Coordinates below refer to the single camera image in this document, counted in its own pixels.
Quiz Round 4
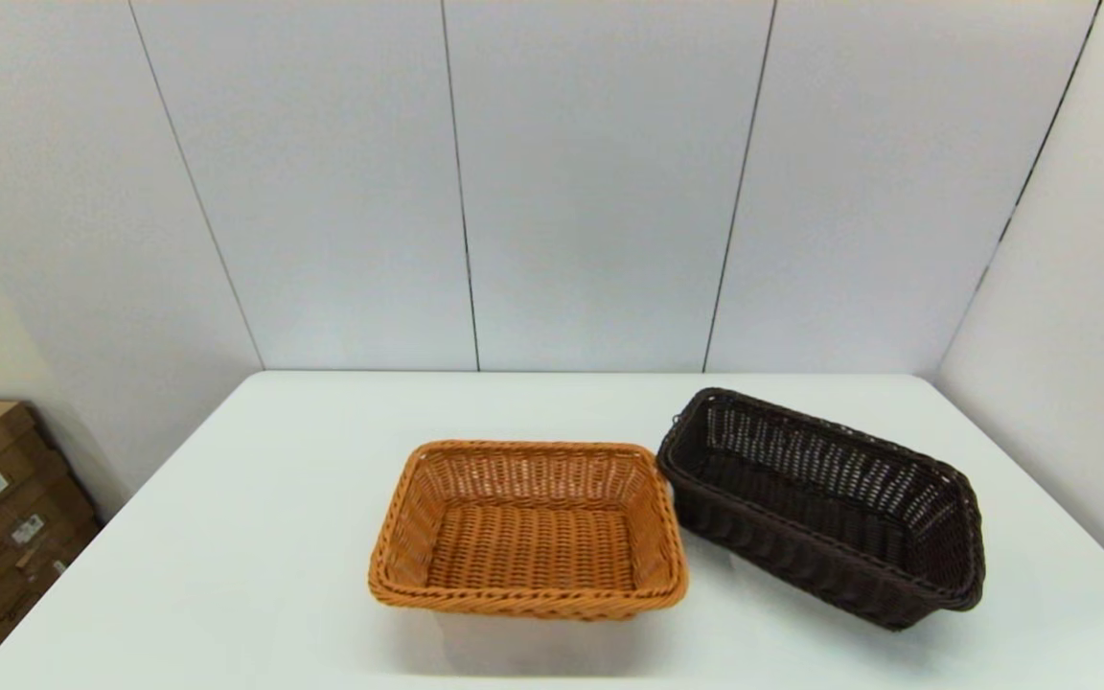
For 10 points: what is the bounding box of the orange wicker basket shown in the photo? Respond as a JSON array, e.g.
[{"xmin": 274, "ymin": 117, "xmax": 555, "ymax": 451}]
[{"xmin": 367, "ymin": 439, "xmax": 690, "ymax": 622}]

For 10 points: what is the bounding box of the dark brown wicker basket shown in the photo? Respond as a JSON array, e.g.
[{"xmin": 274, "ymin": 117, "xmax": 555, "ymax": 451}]
[{"xmin": 655, "ymin": 387, "xmax": 986, "ymax": 632}]

